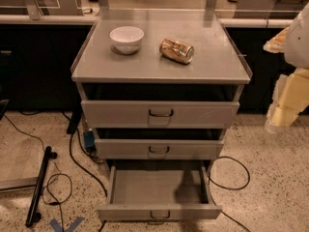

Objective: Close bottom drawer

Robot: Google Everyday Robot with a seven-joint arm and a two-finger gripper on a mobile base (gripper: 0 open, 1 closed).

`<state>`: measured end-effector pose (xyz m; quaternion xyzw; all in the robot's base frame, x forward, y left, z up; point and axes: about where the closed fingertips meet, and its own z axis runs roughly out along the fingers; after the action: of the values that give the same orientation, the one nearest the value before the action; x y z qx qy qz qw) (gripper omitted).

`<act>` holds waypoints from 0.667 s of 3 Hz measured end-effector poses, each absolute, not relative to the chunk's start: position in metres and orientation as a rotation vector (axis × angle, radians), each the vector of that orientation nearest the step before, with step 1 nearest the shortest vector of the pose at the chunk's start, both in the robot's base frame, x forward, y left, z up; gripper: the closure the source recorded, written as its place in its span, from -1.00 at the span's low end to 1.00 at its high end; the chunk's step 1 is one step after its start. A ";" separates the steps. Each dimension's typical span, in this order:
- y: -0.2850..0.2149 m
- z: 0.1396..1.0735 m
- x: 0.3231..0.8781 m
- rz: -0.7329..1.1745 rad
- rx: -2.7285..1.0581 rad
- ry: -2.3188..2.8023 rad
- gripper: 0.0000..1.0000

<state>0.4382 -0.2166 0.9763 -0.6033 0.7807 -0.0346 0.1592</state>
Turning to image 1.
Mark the grey drawer cabinet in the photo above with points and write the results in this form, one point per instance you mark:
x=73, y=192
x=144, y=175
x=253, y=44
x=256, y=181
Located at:
x=215, y=74

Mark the grey top drawer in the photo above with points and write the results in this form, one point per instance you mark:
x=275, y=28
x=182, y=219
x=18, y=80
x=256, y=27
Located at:
x=160, y=114

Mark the crushed gold soda can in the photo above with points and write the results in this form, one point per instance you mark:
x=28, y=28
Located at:
x=177, y=51

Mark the white ceramic bowl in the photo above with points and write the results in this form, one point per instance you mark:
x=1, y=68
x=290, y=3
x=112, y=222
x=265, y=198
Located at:
x=127, y=39

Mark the grey drawer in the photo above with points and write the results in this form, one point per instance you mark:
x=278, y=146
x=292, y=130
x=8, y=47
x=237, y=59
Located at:
x=158, y=191
x=151, y=149
x=160, y=114

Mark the grey bottom drawer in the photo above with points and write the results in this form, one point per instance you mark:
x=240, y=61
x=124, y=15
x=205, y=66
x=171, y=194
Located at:
x=158, y=191

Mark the black bar on floor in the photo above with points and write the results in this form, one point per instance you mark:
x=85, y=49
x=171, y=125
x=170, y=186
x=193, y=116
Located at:
x=32, y=213

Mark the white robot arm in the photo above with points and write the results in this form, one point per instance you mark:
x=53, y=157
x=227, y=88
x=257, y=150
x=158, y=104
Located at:
x=293, y=41

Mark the padded gripper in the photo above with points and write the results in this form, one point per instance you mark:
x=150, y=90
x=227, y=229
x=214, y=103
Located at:
x=297, y=45

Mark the blue box on floor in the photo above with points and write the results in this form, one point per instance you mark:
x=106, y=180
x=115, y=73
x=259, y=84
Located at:
x=89, y=141

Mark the grey middle drawer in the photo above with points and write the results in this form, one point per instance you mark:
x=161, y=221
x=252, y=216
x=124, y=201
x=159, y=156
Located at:
x=151, y=149

